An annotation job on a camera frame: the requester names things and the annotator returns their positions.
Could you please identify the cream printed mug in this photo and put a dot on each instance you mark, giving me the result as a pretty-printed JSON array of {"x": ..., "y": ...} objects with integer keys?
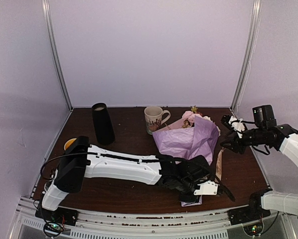
[{"x": 154, "y": 117}]

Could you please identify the floral mug yellow inside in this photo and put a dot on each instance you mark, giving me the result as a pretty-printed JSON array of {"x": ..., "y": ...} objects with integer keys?
[{"x": 68, "y": 143}]

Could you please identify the left aluminium frame post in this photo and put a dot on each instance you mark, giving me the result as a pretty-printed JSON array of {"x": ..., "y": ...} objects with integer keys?
[{"x": 55, "y": 55}]

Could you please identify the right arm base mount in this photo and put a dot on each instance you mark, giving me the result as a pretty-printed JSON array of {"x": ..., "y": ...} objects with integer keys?
[{"x": 251, "y": 216}]

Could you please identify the right aluminium frame post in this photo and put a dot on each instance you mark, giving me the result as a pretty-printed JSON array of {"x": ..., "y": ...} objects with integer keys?
[{"x": 250, "y": 47}]

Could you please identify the aluminium frame post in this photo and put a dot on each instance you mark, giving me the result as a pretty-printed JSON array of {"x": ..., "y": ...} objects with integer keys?
[
  {"x": 55, "y": 55},
  {"x": 250, "y": 47}
]

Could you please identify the purple flower bouquet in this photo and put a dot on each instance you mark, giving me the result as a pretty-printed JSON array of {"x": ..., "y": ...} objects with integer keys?
[{"x": 193, "y": 135}]

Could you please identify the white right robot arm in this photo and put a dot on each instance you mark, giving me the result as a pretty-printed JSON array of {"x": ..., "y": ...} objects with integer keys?
[{"x": 283, "y": 138}]

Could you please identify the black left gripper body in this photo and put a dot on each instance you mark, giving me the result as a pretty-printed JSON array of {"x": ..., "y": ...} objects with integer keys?
[{"x": 188, "y": 183}]

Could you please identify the white vented front rail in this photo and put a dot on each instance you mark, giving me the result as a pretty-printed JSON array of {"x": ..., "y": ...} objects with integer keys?
[{"x": 213, "y": 224}]

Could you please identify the beige satin ribbon bow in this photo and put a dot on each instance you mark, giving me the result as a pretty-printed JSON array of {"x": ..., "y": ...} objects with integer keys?
[{"x": 219, "y": 163}]

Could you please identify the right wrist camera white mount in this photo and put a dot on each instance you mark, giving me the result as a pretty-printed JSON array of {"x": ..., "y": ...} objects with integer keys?
[{"x": 233, "y": 124}]

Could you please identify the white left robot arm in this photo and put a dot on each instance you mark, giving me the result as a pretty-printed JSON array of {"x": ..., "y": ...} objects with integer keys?
[{"x": 84, "y": 160}]

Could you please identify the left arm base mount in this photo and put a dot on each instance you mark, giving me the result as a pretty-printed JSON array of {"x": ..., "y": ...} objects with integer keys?
[{"x": 55, "y": 221}]

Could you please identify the black tall vase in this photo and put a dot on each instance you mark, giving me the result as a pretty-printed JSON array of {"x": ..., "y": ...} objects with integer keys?
[{"x": 102, "y": 124}]

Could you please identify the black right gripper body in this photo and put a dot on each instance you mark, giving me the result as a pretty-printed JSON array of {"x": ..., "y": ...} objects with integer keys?
[{"x": 258, "y": 138}]

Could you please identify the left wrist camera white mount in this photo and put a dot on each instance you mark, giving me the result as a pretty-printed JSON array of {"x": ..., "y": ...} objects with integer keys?
[{"x": 209, "y": 188}]

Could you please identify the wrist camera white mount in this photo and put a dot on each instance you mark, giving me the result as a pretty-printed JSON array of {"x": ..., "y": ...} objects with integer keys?
[
  {"x": 209, "y": 188},
  {"x": 233, "y": 124}
]

